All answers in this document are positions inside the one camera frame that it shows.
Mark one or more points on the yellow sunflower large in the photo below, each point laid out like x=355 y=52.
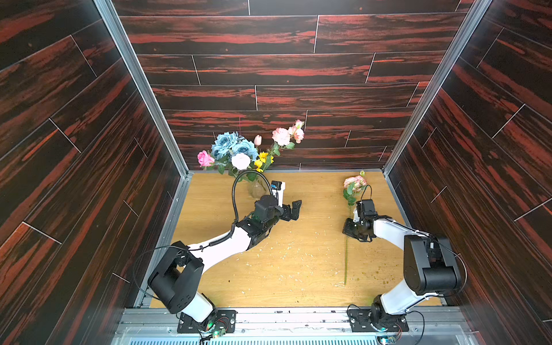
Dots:
x=263 y=156

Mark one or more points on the pale pink peony stem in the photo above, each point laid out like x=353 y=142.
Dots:
x=353 y=187

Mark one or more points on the white rose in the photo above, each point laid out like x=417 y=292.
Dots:
x=241 y=161

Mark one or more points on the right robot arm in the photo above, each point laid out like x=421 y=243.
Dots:
x=430 y=267

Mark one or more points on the metal front rail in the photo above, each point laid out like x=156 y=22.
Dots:
x=315 y=325

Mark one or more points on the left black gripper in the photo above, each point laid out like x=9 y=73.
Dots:
x=293 y=211

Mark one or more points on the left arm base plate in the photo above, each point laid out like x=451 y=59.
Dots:
x=218 y=323

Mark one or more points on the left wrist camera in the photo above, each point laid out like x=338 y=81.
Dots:
x=278 y=188

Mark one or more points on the clear glass vase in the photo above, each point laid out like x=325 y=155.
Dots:
x=257 y=188

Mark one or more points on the pink tulip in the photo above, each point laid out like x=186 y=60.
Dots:
x=258 y=140

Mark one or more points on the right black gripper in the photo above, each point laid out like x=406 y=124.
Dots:
x=358 y=228

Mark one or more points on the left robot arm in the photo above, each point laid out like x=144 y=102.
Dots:
x=177 y=276

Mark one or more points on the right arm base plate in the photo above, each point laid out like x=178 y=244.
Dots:
x=371 y=321

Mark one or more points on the pink peony spray stem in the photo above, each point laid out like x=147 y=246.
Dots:
x=287 y=138

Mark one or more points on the magenta rose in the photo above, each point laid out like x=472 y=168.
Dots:
x=205 y=160

